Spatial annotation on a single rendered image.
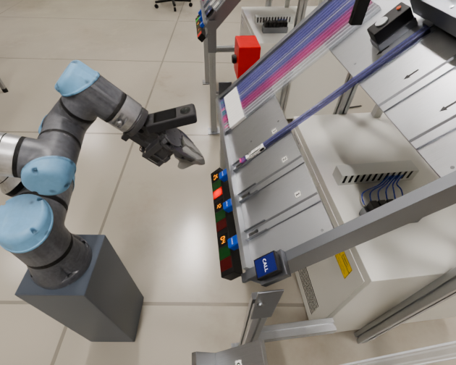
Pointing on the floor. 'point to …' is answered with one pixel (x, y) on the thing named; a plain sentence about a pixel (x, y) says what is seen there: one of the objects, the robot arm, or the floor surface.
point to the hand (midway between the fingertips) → (203, 158)
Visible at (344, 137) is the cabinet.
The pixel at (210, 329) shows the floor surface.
